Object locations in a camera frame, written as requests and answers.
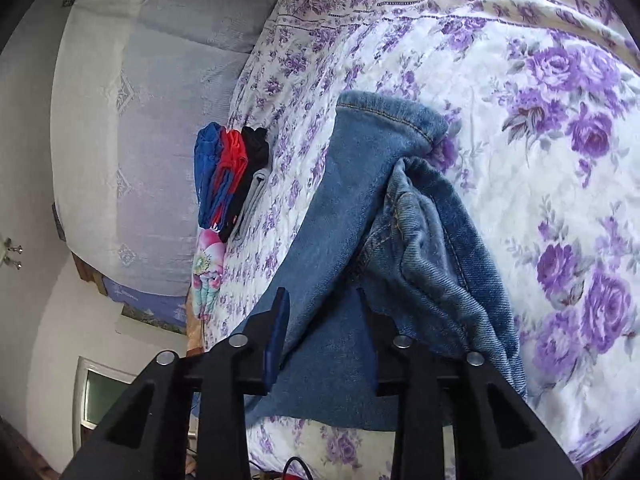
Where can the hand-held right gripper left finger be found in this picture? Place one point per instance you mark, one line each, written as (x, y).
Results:
(276, 332)

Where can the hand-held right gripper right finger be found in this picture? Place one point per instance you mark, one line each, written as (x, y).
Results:
(371, 347)

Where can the blue denim pants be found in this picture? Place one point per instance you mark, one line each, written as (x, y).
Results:
(325, 240)

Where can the brown tan pillow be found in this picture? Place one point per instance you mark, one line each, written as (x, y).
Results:
(193, 332)

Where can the folded teal pink floral blanket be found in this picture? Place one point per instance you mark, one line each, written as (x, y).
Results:
(207, 270)

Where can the folded grey garment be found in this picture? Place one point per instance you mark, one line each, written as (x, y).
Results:
(252, 192)

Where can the folded blue garment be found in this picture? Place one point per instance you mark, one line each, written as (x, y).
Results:
(206, 170)

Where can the folded red garment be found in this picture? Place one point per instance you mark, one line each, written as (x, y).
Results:
(231, 160)

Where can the stack of folded clothes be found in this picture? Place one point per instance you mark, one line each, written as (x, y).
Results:
(254, 152)

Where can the purple floral bedspread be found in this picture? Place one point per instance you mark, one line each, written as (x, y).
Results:
(500, 85)

